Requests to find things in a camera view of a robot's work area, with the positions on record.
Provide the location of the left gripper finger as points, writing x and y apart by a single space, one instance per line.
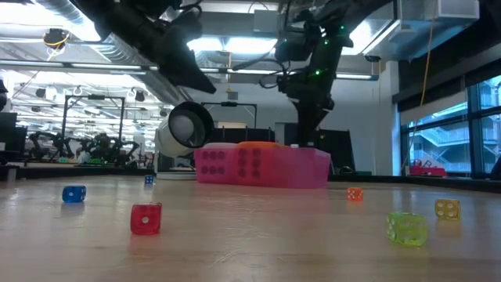
195 78

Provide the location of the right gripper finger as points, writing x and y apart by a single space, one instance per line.
319 121
306 129

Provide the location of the pink translucent plastic bin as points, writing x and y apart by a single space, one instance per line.
301 168

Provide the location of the large orange foam die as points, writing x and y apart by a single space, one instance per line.
258 144

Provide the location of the large pink foam die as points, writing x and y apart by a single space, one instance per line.
219 145

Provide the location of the small orange die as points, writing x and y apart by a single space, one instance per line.
354 194

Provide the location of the small blue die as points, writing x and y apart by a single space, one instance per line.
73 194
148 179

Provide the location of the small lime green die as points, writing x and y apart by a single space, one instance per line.
407 228

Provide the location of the small red die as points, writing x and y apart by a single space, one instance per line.
145 218

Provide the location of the small yellow die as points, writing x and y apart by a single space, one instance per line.
447 208

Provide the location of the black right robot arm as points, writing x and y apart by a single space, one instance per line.
332 23

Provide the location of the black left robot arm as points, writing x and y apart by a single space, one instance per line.
129 23

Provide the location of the black equipment cabinet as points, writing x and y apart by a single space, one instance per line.
340 149

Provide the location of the small grey hanging sign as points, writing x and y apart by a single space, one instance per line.
233 95

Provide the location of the white round desk fan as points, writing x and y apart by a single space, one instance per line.
184 129

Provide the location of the black low partition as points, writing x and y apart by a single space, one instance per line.
242 135

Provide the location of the white paper sign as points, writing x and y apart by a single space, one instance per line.
428 161

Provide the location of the red box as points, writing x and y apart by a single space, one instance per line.
426 171

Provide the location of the black computer monitor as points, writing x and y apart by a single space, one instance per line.
8 129

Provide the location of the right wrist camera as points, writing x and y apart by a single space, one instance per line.
287 84

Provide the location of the thin black stand frame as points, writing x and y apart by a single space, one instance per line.
229 104

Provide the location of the dome security camera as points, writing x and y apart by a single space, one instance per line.
372 58

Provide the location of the black gantry frame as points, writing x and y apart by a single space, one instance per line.
94 96

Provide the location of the black aluminium table frame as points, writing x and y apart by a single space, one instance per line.
430 181

